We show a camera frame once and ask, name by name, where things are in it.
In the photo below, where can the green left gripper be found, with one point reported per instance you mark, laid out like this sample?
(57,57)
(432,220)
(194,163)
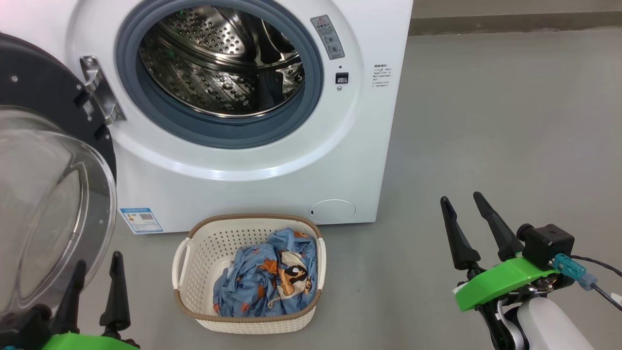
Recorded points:
(82,342)

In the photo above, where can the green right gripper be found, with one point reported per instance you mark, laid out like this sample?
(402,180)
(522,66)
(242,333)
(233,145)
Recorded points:
(495,282)

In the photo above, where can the black round glass washer door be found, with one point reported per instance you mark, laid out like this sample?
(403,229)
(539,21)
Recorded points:
(43,194)

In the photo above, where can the blue cartoon fox garment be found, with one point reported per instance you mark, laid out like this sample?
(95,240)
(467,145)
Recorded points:
(291,277)

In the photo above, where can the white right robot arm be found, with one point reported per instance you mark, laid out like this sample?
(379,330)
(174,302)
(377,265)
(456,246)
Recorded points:
(549,325)

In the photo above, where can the white front-load washing machine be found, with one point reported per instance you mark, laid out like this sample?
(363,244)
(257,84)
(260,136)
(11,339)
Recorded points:
(243,194)

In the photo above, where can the grey rubber door gasket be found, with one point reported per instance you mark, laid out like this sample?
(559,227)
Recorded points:
(194,129)

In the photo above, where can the metal door hinge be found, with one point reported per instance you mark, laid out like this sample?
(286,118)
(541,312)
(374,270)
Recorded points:
(102,92)

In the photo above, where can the black door latch socket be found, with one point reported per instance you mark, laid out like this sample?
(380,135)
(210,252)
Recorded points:
(342,78)

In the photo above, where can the steel washing machine drum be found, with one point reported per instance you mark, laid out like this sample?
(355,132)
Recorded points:
(214,73)

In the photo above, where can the blue energy label sticker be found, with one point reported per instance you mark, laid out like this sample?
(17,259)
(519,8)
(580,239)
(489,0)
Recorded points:
(141,221)

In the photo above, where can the white perforated laundry basket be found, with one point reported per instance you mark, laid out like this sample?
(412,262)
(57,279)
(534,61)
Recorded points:
(209,243)

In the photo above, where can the round white filter cover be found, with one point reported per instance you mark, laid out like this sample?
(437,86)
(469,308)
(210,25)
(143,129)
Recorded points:
(333,211)

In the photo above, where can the small printed text label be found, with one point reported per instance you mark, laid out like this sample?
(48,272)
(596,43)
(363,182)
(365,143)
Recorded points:
(382,75)

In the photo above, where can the grey warning sticker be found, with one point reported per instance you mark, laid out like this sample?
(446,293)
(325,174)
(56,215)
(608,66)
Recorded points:
(328,36)

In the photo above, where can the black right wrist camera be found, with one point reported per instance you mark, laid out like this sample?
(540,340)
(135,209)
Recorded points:
(549,243)

